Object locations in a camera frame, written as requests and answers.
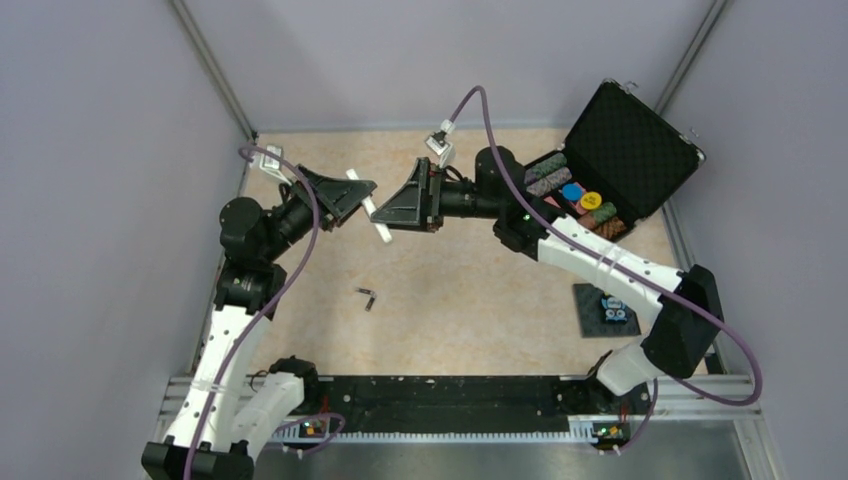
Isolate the aluminium frame rail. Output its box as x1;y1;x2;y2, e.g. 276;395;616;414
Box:
158;374;763;445

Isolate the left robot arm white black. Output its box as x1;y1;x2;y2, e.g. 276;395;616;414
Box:
141;165;377;479

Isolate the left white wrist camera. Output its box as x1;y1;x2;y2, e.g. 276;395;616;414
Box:
252;145;293;186

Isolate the black studded base plate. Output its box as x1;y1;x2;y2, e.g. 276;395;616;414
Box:
572;283;641;338

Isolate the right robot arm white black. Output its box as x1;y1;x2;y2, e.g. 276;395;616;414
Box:
371;146;721;412

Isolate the black poker chip case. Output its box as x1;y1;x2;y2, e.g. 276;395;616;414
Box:
524;79;705;242

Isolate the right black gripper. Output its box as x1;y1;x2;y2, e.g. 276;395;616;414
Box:
372;159;502;235

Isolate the yellow round chip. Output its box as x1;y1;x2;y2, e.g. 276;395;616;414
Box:
579;191;603;211

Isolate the black mounting rail base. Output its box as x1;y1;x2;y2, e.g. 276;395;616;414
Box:
297;375;650;434

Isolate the white remote control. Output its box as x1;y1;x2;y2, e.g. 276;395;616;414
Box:
361;194;393;244

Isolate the blue owl toy figure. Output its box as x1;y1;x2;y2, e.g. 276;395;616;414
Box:
601;295;628;324

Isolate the blue round chip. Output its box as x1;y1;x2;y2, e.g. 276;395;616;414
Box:
561;183;586;204

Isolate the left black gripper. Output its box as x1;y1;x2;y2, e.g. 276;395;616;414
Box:
261;162;376;261

